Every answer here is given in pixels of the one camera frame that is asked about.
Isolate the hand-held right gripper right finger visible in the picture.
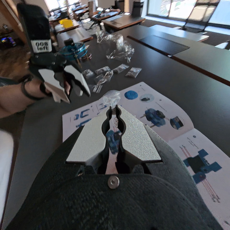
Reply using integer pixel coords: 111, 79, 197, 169
115, 105, 162, 174

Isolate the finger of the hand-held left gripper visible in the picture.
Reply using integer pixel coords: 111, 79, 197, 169
64, 65, 91, 98
38, 69, 72, 104

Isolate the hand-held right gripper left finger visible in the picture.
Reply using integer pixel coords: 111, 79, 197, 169
66, 106, 112, 174

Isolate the person's left forearm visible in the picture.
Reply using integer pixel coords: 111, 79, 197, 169
0, 86, 20, 119

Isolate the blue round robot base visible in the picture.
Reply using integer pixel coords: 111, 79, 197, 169
58, 39, 90, 69

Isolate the wood-edged background desk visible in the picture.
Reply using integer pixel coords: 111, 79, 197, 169
101, 14, 146, 30

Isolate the dark desk mat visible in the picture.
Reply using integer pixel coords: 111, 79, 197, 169
140, 35, 190, 56

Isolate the person's left hand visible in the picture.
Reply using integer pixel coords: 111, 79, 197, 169
18, 79, 54, 110

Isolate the group of small screw bags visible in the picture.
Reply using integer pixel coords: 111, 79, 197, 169
82, 64, 142, 94

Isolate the yellow storage bin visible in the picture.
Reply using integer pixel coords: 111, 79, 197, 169
59, 19, 73, 28

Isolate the printed assembly manual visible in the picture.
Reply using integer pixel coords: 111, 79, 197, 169
62, 82, 229, 230

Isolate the crumpled clear plastic wrap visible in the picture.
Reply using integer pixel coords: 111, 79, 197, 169
96, 31, 135, 63

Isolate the person in white shirt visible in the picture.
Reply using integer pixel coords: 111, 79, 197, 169
0, 128, 15, 219

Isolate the black mesh office chair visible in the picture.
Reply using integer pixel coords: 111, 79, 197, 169
181, 0, 221, 34

